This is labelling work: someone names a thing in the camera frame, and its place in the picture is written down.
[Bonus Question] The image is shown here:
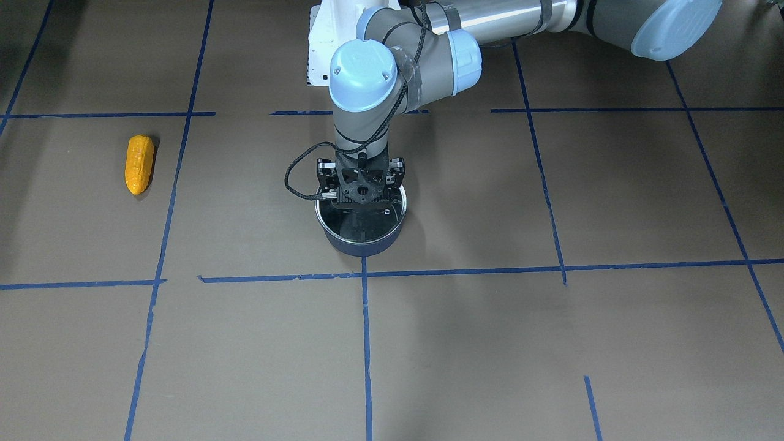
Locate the blue saucepan with handle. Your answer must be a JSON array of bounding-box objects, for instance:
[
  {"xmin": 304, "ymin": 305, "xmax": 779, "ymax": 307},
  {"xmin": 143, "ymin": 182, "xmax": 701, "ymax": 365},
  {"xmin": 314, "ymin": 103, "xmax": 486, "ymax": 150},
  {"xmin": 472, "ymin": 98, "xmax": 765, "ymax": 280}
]
[{"xmin": 314, "ymin": 184, "xmax": 407, "ymax": 257}]

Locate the glass lid with blue knob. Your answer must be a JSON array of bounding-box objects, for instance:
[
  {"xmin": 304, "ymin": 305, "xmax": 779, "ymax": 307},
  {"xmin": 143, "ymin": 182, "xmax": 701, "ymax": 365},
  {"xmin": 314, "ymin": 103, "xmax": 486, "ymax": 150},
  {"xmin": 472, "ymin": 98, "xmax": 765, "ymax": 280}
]
[{"xmin": 315, "ymin": 183, "xmax": 407, "ymax": 244}]

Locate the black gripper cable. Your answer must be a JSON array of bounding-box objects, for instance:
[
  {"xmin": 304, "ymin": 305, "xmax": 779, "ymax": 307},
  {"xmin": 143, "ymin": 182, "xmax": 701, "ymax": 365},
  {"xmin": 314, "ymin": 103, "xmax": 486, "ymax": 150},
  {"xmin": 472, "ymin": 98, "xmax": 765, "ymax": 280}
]
[{"xmin": 284, "ymin": 142, "xmax": 337, "ymax": 200}]

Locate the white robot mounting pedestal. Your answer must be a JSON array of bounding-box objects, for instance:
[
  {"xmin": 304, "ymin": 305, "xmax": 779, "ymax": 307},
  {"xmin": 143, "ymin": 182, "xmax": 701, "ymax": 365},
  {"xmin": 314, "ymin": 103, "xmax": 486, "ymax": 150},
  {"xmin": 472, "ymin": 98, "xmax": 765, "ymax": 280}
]
[{"xmin": 306, "ymin": 1, "xmax": 377, "ymax": 87}]

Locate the yellow toy corn cob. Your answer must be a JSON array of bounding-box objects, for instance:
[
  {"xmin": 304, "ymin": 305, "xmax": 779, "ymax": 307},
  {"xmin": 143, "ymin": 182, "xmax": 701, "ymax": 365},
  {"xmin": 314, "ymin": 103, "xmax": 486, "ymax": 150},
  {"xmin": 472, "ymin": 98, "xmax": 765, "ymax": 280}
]
[{"xmin": 125, "ymin": 135, "xmax": 155, "ymax": 195}]

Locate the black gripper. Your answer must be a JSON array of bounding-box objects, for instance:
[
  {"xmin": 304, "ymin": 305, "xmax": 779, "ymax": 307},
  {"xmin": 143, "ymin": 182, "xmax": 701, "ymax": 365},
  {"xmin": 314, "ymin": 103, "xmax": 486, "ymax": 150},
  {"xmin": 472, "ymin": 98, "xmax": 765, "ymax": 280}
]
[{"xmin": 316, "ymin": 153, "xmax": 405, "ymax": 211}]

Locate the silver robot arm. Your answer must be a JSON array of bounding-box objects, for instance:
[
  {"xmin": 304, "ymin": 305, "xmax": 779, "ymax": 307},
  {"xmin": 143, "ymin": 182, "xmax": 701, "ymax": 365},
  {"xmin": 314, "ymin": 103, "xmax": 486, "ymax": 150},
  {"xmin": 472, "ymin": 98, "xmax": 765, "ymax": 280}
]
[{"xmin": 307, "ymin": 1, "xmax": 722, "ymax": 211}]

